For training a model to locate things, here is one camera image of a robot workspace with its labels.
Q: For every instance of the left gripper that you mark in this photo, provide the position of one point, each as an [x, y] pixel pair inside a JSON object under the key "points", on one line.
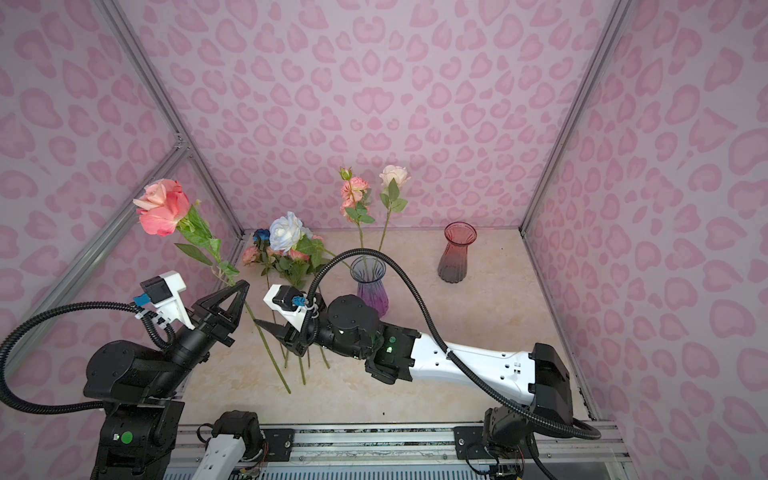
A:
{"points": [[212, 324]]}

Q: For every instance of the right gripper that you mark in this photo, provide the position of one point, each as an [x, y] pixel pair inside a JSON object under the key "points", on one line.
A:
{"points": [[286, 335]]}

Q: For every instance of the dark blue rose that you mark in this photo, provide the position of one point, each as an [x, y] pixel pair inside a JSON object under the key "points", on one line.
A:
{"points": [[261, 238]]}

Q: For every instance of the purple blue glass vase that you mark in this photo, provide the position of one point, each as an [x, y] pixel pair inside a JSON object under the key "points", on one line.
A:
{"points": [[368, 272]]}

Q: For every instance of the pink red rose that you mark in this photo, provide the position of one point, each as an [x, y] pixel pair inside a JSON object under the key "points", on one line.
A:
{"points": [[165, 209]]}

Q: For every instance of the pink peony flower stem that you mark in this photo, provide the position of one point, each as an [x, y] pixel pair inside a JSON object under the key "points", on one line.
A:
{"points": [[355, 201]]}

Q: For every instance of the cream pink rose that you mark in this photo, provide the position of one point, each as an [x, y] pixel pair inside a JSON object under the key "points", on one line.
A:
{"points": [[393, 179]]}

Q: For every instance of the white blue rose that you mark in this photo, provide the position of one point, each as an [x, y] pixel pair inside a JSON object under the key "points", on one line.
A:
{"points": [[286, 231]]}

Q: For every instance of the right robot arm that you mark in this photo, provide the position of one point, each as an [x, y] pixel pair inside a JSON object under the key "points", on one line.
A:
{"points": [[531, 389]]}

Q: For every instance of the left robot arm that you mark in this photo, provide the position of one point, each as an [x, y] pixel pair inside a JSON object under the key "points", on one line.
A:
{"points": [[137, 385]]}

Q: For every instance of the red grey glass vase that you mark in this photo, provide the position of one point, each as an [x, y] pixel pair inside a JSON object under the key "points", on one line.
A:
{"points": [[453, 264]]}

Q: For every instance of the pink rose bunch on table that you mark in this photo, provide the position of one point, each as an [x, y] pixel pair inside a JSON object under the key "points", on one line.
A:
{"points": [[295, 265]]}

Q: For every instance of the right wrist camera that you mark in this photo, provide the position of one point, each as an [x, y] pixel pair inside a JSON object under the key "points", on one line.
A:
{"points": [[289, 302]]}

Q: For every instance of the left aluminium frame bar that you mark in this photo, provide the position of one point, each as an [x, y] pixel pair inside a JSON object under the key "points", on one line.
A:
{"points": [[87, 261]]}

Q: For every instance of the left corner aluminium post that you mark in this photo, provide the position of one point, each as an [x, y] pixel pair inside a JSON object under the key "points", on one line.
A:
{"points": [[129, 41]]}

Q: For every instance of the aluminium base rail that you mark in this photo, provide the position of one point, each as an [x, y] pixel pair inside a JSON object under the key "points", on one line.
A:
{"points": [[401, 451]]}

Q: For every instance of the right aluminium frame post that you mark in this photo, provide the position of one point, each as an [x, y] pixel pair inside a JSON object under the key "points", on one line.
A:
{"points": [[615, 25]]}

